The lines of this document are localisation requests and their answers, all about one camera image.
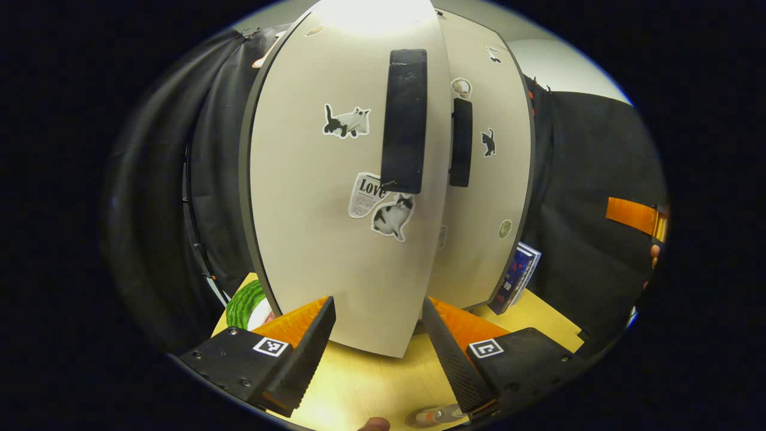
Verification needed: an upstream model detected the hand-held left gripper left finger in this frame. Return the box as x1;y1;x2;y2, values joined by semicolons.
177;295;337;418

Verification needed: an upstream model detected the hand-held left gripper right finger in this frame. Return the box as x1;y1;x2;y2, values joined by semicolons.
422;296;584;417

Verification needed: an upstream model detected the clear bottle with pink label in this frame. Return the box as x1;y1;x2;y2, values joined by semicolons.
419;404;473;427

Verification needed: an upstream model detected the white cabinet door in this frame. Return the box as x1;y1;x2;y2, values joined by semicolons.
239;0;454;359
426;9;536;311

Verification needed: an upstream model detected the black backdrop cloth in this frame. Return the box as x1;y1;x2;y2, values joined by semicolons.
102;24;282;354
524;75;668;360

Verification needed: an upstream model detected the green tape roll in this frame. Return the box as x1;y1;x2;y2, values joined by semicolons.
226;279;277;331

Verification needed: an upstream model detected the dark blue book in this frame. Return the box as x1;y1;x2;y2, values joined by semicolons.
488;244;533;315

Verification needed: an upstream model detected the light blue book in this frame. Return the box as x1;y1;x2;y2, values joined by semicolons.
527;241;543;287

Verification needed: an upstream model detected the black right door handle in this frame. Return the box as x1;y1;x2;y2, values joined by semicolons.
449;98;473;188

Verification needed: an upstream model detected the black door handle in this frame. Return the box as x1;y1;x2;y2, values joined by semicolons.
449;98;473;188
381;49;429;194

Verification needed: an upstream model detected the black left door handle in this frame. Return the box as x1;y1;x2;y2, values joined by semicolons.
381;49;429;194

